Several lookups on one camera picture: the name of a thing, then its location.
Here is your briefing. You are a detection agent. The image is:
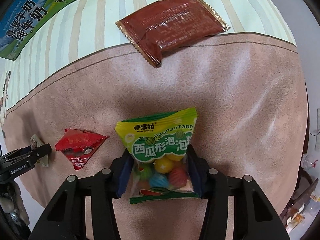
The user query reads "small white grey packet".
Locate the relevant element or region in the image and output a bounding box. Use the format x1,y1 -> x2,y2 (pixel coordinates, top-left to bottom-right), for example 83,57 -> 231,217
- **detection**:
30,134 -> 50,168

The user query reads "green bubble gum packet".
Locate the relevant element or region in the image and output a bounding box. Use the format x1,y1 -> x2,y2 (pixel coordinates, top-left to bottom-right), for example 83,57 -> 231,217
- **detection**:
115,107 -> 200,204

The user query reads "small red triangular packet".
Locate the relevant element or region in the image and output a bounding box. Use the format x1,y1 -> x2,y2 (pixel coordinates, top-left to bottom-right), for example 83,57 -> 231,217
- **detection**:
55,128 -> 109,171

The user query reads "striped cream blanket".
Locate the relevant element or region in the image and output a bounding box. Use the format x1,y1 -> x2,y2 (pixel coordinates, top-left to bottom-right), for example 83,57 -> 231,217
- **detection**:
4,0 -> 295,115

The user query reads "cardboard box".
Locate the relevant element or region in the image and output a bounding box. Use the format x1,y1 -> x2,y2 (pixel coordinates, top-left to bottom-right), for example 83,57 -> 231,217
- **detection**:
1,0 -> 75,61

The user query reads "brown foil packet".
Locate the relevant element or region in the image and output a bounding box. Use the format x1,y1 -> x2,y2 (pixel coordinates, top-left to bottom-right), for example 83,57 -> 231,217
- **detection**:
116,0 -> 230,68

